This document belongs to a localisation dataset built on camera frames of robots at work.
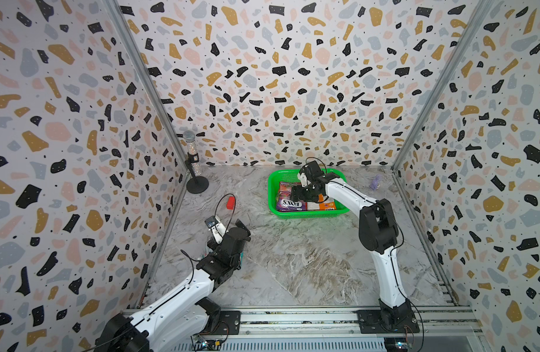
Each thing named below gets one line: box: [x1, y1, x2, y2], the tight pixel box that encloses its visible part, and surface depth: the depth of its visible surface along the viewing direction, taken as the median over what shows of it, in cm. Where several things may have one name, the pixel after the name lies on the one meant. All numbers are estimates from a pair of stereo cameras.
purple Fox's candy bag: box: [275, 181, 308, 212], surface depth 100 cm
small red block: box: [225, 195, 236, 211], surface depth 107 cm
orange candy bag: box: [306, 193, 337, 211], surface depth 102 cm
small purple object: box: [369, 173, 383, 191], surface depth 115 cm
